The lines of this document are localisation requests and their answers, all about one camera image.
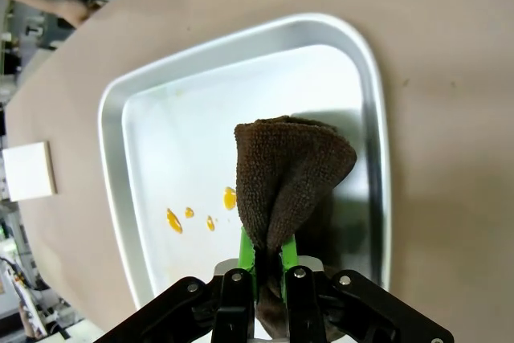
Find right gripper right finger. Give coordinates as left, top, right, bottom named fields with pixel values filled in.
left=278, top=235, right=455, bottom=343

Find brown towel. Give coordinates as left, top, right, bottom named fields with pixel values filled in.
left=233, top=115, right=358, bottom=343

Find large elongated orange sauce drop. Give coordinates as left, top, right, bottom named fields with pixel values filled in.
left=165, top=207, right=184, bottom=235

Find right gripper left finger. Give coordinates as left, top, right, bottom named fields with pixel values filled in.
left=94, top=226, right=259, bottom=343

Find white block with wooden edge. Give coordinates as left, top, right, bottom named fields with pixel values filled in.
left=1, top=141, right=59, bottom=203

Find person's left hand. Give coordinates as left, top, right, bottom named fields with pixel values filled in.
left=55, top=0, right=94, bottom=30

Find person's left forearm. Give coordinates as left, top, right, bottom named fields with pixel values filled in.
left=2, top=0, right=61, bottom=15

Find silver metal tray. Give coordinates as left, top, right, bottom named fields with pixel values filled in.
left=97, top=12, right=393, bottom=312

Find oval orange sauce drop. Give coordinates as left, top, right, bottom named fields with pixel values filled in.
left=222, top=186, right=239, bottom=212

